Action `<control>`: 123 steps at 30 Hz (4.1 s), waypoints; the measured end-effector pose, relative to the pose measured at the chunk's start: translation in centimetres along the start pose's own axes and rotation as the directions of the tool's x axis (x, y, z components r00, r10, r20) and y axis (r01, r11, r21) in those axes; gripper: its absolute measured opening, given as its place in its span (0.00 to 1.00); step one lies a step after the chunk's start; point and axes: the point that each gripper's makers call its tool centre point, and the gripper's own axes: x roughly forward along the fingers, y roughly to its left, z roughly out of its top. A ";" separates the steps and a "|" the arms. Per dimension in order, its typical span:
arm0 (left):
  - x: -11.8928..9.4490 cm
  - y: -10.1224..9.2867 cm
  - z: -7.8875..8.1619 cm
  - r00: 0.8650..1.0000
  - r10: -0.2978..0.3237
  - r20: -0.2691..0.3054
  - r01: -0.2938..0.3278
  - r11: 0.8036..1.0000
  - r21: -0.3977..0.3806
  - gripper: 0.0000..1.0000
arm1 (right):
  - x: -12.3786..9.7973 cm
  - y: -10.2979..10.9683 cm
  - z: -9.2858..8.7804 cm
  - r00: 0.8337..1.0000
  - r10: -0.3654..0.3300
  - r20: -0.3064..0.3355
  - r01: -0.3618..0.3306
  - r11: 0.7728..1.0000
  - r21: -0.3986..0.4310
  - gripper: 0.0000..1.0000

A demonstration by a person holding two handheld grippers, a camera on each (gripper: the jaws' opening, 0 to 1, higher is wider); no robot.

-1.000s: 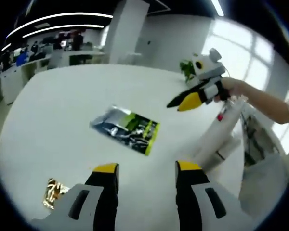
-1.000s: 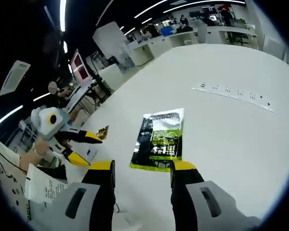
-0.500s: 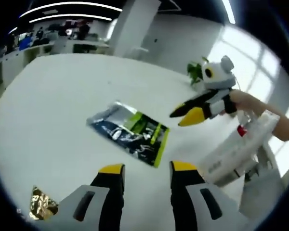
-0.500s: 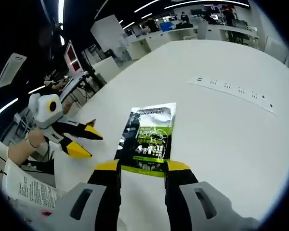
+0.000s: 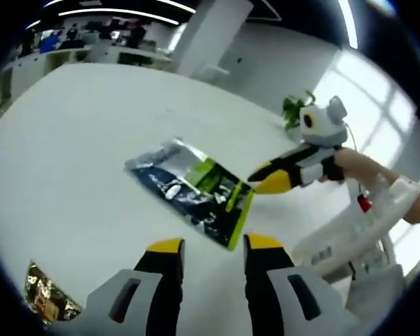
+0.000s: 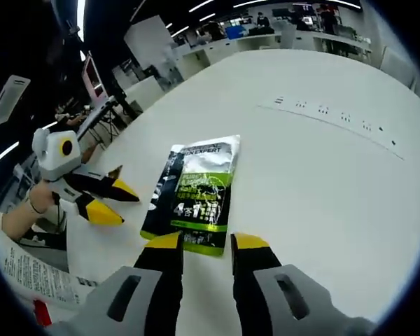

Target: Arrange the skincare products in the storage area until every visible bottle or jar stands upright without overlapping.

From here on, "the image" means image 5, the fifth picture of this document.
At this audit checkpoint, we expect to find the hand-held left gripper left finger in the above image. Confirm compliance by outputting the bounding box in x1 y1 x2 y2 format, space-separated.
80 237 186 336

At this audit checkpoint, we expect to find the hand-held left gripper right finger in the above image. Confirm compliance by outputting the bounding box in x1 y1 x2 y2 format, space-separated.
243 233 361 336

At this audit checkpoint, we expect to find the dark green skincare mask packet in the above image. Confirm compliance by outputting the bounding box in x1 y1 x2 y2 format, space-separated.
125 139 256 251

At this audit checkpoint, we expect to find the gold foil skincare sachet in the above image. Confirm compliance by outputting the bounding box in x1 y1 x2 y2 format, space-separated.
23 260 84 326

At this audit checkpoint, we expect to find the blue storage crate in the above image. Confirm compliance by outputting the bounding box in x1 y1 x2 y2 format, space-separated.
43 34 62 54

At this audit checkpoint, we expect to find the person's right hand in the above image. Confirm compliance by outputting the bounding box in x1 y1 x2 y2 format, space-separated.
337 148 371 184

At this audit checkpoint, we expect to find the green potted plant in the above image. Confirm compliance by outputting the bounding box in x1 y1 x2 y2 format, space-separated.
282 90 316 131

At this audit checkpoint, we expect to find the large window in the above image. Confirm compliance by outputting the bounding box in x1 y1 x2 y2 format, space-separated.
311 52 420 197

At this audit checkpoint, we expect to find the ceiling light strip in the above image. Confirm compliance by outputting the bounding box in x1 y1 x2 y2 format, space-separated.
41 0 197 15
337 0 359 50
57 8 180 26

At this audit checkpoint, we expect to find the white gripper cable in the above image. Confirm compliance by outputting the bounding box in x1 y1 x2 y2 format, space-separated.
345 122 365 199

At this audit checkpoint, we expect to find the red cable tag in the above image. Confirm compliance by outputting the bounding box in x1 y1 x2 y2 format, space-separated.
356 193 375 214

